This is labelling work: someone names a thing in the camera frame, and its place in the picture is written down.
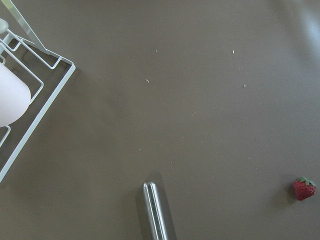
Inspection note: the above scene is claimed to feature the pink cup on rack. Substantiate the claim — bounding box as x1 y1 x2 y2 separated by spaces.
0 63 31 127

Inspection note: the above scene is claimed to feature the steel muddler black tip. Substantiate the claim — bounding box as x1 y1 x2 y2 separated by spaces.
142 181 169 240

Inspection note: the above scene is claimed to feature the red strawberry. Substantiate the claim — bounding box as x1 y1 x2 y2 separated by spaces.
293 176 317 201

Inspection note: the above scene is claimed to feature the white wire cup rack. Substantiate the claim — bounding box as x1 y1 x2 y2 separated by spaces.
0 0 76 180

